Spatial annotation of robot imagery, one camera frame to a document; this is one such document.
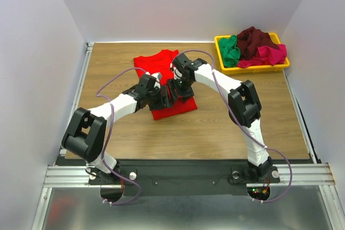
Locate red t shirt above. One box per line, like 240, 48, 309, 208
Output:
133, 50, 197, 121

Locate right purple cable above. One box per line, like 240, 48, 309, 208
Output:
177, 49, 293, 205

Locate aluminium frame rail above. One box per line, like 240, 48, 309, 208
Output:
43, 43, 94, 188

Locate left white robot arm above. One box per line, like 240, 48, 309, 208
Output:
61, 72, 167, 184

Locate purple cable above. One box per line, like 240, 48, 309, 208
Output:
177, 49, 293, 205
95, 67, 148, 206

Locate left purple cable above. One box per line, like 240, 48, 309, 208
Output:
95, 67, 148, 206

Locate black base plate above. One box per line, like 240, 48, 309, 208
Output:
55, 157, 281, 198

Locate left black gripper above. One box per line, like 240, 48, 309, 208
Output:
146, 85, 173, 111

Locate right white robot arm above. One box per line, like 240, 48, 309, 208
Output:
167, 53, 273, 182

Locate yellow plastic bin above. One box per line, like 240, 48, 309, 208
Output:
214, 35, 290, 75

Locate magenta t shirt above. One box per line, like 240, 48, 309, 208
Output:
237, 44, 287, 68

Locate green t shirt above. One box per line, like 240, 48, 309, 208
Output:
218, 35, 241, 68

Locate maroon t shirt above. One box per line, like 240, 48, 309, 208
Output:
237, 26, 279, 60

